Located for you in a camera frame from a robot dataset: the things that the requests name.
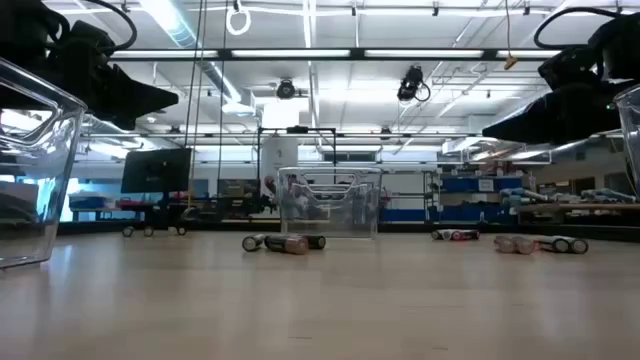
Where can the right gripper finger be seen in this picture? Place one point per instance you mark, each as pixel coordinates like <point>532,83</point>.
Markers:
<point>560,115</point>
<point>555,138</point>

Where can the silver ventilation duct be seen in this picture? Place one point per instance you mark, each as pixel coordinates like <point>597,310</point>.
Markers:
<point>175,30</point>

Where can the round black overhead camera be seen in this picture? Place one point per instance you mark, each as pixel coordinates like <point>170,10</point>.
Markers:
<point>286,90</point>

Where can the blue storage crate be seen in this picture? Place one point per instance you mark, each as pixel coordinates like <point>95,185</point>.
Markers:
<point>87,202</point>

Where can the clear plastic bin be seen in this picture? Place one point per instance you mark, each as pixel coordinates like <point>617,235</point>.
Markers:
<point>330,210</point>
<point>35,200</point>
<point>631,140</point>

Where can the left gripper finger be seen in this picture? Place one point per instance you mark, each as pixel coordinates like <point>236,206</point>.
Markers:
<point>125,119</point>
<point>140,92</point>

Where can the black crossbar with light strips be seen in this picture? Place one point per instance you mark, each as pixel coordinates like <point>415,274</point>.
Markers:
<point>357,53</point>

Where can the light blue robot arm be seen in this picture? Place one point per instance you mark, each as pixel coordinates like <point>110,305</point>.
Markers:
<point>520,194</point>
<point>607,194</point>

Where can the black monitor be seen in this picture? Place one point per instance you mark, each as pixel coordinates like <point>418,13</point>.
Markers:
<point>155,170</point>

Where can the black aluminium table frame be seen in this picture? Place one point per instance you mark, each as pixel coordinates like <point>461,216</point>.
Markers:
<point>400,228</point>

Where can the white column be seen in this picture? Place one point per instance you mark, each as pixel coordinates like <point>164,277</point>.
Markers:
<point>280,155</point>

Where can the wooden workbench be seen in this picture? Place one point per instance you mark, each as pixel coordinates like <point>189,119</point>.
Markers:
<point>575,206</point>

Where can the blue storage shelving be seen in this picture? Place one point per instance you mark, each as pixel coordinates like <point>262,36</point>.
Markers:
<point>460,185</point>

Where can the yellow hanging tag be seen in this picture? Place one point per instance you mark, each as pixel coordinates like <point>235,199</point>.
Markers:
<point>510,62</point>

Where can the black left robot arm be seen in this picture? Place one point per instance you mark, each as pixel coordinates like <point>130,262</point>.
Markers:
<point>25,25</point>

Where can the black wheeled monitor stand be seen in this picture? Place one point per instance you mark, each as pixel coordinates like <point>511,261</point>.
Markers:
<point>161,210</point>

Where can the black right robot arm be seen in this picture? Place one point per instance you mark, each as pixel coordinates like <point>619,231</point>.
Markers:
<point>622,45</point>

